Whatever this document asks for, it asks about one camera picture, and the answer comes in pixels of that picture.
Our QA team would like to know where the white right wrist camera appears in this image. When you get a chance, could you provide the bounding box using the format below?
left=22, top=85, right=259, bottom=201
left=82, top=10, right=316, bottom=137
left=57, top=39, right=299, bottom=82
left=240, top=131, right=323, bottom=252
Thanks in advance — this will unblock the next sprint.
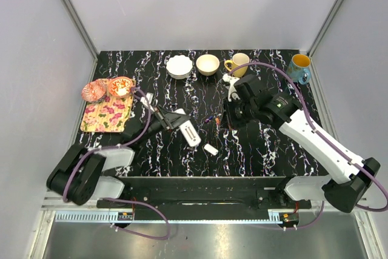
left=222, top=73, right=241, bottom=102

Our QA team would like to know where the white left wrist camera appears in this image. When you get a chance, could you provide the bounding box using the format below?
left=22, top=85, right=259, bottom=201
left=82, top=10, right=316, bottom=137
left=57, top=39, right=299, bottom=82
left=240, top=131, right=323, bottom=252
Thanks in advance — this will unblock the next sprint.
left=140, top=93, right=155, bottom=113

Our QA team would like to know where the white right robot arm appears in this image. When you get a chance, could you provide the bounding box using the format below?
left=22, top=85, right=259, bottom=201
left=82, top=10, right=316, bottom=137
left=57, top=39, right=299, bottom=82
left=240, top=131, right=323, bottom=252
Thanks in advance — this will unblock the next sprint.
left=220, top=73, right=380, bottom=213

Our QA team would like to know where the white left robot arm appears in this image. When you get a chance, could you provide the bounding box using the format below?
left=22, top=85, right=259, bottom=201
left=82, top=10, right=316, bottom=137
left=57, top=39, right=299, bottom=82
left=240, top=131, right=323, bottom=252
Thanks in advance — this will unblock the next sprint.
left=46, top=106, right=190, bottom=206

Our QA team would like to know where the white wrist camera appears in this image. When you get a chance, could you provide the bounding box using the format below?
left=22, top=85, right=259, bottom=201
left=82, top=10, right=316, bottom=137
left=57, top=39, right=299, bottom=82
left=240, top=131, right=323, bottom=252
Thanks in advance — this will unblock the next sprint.
left=140, top=93, right=155, bottom=113
left=222, top=73, right=241, bottom=102

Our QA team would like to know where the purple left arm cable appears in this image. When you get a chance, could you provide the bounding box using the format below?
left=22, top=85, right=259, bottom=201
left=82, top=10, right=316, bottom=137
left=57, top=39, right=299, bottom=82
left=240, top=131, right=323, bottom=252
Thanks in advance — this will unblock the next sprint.
left=62, top=87, right=171, bottom=240

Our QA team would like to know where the red patterned shallow bowl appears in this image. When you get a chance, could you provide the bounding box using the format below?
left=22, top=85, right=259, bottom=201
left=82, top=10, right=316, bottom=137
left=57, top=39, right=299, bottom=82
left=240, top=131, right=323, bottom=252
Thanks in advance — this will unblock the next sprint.
left=81, top=79, right=107, bottom=103

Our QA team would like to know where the orange floral bowl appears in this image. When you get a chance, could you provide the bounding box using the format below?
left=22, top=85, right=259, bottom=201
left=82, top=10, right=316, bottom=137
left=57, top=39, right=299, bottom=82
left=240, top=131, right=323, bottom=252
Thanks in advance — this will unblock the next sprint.
left=107, top=76, right=135, bottom=98

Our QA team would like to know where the aluminium front rail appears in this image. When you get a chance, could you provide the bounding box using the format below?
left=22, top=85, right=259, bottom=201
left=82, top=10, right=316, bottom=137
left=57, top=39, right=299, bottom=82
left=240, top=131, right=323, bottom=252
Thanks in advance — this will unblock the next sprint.
left=55, top=209, right=282, bottom=225

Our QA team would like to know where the right aluminium frame post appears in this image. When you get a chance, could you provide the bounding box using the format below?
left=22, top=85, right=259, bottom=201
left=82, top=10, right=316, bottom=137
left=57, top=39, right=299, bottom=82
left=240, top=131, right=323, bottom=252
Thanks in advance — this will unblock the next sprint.
left=307, top=0, right=364, bottom=56

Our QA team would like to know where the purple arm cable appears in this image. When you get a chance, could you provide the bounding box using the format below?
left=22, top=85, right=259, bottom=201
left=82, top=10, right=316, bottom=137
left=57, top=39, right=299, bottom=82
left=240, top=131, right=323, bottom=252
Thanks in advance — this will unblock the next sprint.
left=62, top=87, right=171, bottom=240
left=227, top=62, right=388, bottom=231

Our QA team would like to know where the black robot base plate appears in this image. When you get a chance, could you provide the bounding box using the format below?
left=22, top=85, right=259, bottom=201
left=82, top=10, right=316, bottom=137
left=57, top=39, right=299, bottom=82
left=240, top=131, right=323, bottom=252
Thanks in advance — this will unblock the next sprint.
left=97, top=177, right=312, bottom=218

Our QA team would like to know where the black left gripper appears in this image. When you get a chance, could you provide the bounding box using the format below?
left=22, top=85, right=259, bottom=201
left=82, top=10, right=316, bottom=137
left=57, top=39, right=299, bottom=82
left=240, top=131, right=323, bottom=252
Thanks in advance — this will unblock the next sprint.
left=137, top=105, right=191, bottom=145

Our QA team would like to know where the aluminium frame post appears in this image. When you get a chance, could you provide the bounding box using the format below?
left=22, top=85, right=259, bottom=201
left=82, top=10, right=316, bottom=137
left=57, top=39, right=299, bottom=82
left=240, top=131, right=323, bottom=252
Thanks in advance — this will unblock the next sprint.
left=44, top=0, right=100, bottom=56
left=307, top=0, right=364, bottom=56

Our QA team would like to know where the floral rectangular tray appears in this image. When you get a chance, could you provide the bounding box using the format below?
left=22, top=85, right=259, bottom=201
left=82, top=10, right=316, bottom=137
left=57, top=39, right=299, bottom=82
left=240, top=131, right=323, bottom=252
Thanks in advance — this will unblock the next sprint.
left=80, top=78, right=133, bottom=133

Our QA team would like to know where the left electronics connector box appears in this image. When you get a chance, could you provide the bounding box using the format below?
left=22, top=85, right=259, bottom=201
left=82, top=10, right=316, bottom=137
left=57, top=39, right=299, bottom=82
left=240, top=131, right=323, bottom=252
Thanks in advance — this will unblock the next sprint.
left=117, top=211, right=134, bottom=223

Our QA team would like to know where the cream round bowl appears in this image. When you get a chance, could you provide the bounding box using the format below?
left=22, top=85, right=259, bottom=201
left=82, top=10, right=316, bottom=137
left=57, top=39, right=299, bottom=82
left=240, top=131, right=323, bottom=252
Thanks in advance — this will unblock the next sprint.
left=196, top=54, right=219, bottom=76

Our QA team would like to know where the white battery cover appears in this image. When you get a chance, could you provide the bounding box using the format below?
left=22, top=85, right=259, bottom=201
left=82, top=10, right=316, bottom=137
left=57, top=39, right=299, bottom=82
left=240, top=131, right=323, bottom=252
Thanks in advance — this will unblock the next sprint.
left=204, top=144, right=218, bottom=156

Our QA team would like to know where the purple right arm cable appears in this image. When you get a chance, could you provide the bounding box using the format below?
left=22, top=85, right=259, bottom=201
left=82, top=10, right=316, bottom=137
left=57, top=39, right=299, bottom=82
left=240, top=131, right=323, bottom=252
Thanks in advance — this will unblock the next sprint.
left=227, top=62, right=388, bottom=231

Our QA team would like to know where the right electronics connector box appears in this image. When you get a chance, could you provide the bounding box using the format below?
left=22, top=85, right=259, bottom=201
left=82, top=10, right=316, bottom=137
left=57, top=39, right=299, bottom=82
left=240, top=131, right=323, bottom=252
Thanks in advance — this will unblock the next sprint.
left=280, top=212, right=299, bottom=223

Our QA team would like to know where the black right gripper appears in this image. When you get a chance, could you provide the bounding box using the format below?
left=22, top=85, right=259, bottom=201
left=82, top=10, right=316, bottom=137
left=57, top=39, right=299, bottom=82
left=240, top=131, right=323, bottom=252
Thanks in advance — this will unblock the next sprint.
left=219, top=95, right=257, bottom=130

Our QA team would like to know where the electronics connector box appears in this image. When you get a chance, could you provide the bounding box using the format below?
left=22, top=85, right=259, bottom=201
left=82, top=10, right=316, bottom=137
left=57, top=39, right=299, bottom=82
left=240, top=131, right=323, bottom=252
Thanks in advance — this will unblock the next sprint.
left=280, top=212, right=299, bottom=223
left=117, top=211, right=134, bottom=223

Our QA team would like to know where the blue floral mug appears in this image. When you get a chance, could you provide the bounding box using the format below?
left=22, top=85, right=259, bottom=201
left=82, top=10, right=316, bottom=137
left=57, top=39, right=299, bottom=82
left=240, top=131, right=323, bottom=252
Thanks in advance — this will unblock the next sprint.
left=286, top=54, right=311, bottom=85

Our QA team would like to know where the left aluminium frame post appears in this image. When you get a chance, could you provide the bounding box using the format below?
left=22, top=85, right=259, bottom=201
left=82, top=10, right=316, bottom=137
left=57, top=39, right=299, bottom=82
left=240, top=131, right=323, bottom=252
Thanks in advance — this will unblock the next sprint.
left=44, top=0, right=100, bottom=56

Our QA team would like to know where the white remote control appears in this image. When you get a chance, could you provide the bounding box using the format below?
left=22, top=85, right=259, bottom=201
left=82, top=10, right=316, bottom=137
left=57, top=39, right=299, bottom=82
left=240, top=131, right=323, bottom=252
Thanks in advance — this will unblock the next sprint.
left=173, top=109, right=201, bottom=147

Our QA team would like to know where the white scalloped bowl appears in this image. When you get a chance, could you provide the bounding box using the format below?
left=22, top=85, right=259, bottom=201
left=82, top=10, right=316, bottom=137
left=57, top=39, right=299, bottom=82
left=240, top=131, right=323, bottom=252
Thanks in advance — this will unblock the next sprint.
left=166, top=55, right=193, bottom=80

